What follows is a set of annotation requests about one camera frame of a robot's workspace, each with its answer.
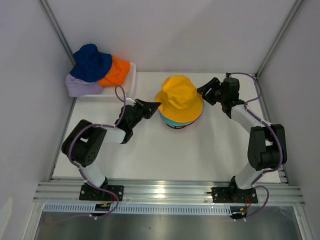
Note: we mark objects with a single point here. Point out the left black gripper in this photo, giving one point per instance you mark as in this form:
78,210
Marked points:
148,108

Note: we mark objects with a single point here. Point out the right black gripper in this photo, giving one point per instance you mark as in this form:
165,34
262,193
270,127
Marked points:
213,84

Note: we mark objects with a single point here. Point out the teal bucket hat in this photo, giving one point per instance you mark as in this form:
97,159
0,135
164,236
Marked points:
183,117

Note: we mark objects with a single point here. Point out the yellow bucket hat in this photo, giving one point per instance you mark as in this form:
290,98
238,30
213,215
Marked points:
179,100

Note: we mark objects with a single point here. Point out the blue bucket hat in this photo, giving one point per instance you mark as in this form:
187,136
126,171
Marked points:
90,64

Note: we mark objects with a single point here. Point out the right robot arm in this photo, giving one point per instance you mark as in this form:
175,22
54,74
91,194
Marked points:
267,142

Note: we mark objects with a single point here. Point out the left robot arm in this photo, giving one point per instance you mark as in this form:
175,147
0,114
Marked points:
83,144

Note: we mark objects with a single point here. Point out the white plastic basket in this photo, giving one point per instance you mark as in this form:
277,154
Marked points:
109,95

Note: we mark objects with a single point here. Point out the orange bucket hat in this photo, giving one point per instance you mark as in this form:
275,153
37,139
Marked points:
116,74

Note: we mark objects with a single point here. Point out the lavender bucket hat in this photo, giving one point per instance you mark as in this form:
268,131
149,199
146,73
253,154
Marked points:
78,88

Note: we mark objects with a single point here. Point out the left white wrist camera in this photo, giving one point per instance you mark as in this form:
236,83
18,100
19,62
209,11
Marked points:
130,101

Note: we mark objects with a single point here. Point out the black wire hat stand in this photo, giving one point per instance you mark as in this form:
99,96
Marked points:
177,127

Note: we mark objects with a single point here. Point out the right aluminium frame post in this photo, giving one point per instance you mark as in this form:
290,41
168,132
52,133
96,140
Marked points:
285,26

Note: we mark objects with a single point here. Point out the aluminium frame post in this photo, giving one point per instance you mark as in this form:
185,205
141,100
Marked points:
285,26
48,12

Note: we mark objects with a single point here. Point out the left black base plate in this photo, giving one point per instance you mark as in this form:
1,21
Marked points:
89,193

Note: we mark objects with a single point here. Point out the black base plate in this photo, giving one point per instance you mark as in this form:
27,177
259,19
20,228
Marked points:
89,193
235,196

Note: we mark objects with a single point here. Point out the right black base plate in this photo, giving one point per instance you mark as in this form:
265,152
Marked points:
235,196

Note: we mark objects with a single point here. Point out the aluminium mounting rail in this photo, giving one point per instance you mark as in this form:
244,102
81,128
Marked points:
164,192

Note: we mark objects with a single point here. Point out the white slotted cable duct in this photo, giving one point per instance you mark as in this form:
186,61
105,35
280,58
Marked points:
139,209

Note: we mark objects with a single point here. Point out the left aluminium frame post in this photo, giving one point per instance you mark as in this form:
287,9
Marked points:
48,12

